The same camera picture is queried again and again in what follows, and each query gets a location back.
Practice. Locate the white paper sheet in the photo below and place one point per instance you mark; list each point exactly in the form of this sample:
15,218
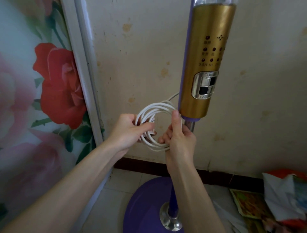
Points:
230,218

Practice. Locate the gold and purple standing fan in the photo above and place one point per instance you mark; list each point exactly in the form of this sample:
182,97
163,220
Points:
206,72

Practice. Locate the white door frame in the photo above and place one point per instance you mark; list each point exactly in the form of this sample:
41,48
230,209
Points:
84,72

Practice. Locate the dark brown baseboard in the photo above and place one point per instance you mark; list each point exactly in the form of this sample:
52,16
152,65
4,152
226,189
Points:
215,176

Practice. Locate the red plastic bag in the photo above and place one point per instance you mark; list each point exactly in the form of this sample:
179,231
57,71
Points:
285,172

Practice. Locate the person's right hand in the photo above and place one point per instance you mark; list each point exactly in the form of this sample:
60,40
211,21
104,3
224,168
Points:
181,146

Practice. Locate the person's left forearm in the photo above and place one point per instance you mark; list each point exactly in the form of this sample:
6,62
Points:
67,189

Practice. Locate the person's left thumb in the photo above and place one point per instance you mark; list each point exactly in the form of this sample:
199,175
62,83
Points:
145,127

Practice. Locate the person's right forearm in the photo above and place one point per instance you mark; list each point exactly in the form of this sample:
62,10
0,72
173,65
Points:
191,201

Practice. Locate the colourful printed packet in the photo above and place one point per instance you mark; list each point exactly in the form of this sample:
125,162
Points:
268,226

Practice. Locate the rose printed door panel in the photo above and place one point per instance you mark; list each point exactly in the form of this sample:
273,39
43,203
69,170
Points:
36,96

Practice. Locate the yellow printed picture card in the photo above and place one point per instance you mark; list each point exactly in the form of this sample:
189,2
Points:
251,204

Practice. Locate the person's left hand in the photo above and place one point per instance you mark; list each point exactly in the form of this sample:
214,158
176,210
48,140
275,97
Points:
122,134

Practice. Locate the person's right thumb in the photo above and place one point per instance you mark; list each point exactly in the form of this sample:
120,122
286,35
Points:
177,122

